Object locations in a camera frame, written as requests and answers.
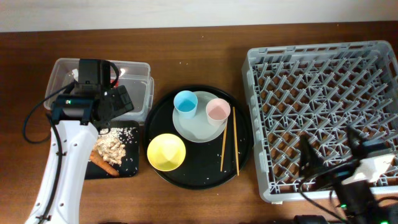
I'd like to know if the clear plastic waste bin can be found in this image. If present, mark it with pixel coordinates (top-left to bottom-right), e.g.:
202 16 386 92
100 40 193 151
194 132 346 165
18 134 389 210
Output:
45 58 154 124

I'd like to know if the black rectangular tray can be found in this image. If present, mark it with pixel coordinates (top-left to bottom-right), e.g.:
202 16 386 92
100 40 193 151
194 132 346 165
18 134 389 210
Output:
84 119 141 180

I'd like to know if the pale grey plate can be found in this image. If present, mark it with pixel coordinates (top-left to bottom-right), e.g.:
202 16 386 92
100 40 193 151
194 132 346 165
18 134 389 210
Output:
172 91 228 143

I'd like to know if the food scraps pile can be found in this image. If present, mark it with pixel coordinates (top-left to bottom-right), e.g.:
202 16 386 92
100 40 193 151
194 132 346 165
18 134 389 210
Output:
93 128 136 166

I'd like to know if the light blue plastic cup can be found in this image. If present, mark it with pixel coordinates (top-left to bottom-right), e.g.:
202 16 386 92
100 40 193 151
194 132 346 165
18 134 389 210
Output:
174 90 198 119

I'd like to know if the pink plastic cup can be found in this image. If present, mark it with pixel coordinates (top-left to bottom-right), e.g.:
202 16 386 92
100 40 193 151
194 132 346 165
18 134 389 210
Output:
206 98 231 126

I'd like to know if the orange carrot piece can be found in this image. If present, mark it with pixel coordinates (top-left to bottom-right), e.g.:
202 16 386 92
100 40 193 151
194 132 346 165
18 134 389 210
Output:
90 151 119 177

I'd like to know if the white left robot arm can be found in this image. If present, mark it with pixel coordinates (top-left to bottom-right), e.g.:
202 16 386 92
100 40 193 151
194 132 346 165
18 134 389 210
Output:
26 59 134 223

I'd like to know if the grey dishwasher rack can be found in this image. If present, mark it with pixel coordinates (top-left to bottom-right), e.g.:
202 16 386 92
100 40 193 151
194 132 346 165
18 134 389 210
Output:
242 40 397 203

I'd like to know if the round black serving tray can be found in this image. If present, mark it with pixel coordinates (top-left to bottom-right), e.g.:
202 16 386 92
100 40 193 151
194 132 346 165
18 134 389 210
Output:
143 85 253 190

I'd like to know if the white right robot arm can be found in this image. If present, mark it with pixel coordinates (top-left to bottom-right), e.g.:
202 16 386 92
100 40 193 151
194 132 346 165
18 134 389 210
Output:
298 126 397 223

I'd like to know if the yellow bowl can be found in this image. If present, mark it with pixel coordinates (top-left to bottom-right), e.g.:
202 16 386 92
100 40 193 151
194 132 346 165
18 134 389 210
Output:
147 133 186 172

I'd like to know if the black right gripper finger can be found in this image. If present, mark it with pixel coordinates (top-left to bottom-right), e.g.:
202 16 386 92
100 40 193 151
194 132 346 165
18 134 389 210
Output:
346 126 389 156
299 136 316 174

